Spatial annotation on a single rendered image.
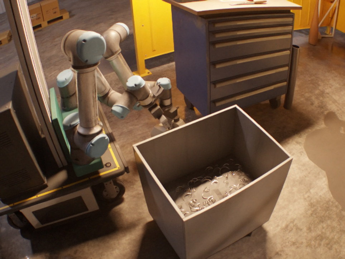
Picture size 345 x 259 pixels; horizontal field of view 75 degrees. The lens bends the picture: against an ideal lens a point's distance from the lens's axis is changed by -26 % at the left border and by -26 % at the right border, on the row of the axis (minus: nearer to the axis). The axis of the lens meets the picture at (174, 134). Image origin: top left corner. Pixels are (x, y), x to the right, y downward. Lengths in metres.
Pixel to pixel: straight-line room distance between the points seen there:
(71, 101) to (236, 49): 1.06
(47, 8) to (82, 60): 5.20
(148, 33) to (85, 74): 1.71
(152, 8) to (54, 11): 3.83
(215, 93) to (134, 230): 0.96
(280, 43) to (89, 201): 1.61
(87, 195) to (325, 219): 1.40
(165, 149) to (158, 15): 1.66
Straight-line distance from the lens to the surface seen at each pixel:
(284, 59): 2.11
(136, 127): 2.15
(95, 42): 0.98
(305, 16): 4.30
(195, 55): 1.77
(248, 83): 1.94
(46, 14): 6.16
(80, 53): 0.96
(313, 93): 2.79
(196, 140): 1.33
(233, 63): 1.75
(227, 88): 1.85
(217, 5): 1.64
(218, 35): 1.61
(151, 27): 2.66
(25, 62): 1.23
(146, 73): 2.79
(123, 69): 1.47
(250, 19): 1.73
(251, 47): 1.83
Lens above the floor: 1.35
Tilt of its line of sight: 41 degrees down
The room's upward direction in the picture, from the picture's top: 4 degrees counter-clockwise
